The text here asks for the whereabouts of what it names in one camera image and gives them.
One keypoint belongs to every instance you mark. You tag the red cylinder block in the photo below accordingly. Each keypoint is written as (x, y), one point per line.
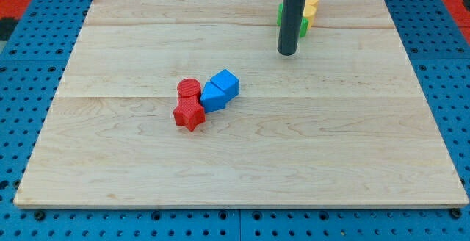
(189, 87)

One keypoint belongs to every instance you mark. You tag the yellow block front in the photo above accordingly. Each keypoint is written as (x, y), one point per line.
(309, 14)

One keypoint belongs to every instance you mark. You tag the green block right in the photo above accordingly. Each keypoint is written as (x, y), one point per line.
(303, 27)

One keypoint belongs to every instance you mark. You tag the blue triangular block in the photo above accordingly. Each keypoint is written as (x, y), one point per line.
(212, 98)

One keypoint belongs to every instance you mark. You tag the yellow block rear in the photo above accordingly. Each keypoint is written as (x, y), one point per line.
(311, 3)

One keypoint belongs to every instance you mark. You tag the blue cube block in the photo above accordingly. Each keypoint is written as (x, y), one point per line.
(227, 83)

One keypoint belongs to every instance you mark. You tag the light wooden board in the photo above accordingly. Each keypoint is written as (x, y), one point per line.
(341, 124)

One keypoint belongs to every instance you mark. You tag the red star block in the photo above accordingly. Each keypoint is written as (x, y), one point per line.
(189, 112)

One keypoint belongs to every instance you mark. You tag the yellow block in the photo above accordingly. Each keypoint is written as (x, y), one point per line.
(309, 14)
(311, 3)

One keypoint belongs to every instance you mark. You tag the green block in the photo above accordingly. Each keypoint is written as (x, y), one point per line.
(303, 27)
(279, 14)

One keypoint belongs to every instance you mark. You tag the green block left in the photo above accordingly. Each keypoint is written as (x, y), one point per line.
(279, 14)

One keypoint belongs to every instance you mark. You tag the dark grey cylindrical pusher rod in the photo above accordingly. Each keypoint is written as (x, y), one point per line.
(291, 21)

